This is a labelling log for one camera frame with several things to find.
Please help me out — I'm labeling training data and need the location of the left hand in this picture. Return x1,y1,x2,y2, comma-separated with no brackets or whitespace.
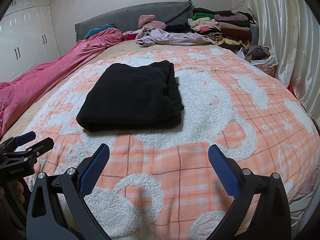
0,180,25,204

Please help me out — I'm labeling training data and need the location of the pink velvet quilt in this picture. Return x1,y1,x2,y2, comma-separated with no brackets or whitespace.
1,28,123,137

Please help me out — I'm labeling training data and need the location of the grey quilted headboard cover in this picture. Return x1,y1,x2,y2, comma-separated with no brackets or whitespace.
75,0,193,42

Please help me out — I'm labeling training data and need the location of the stack of folded clothes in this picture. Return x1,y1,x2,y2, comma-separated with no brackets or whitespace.
165,8,259,51

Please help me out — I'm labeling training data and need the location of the peach checked fleece blanket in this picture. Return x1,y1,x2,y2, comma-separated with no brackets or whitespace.
19,47,319,239

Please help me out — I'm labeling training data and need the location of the pink fluffy garment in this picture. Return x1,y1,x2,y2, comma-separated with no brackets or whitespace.
138,15,166,30

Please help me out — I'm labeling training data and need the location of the white satin curtain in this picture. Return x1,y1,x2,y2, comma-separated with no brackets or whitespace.
247,0,319,121

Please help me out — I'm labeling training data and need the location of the white bag of clothes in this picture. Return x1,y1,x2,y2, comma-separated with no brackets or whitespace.
236,45,278,77

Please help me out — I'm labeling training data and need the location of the blue garment by headboard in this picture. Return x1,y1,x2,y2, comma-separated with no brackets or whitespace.
84,24,116,39

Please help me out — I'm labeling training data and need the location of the black long sleeve sweater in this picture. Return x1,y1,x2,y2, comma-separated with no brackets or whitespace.
76,60,184,132

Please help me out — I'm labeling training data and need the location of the white wardrobe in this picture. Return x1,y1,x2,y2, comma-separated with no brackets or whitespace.
0,0,61,82

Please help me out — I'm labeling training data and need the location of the lilac crumpled garment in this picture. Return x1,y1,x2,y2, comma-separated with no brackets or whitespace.
135,27,212,47

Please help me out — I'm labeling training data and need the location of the beige bed sheet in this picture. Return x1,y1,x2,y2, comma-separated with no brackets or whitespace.
1,38,210,144

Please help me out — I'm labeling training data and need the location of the red garment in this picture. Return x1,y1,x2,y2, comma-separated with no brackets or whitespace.
123,32,138,41

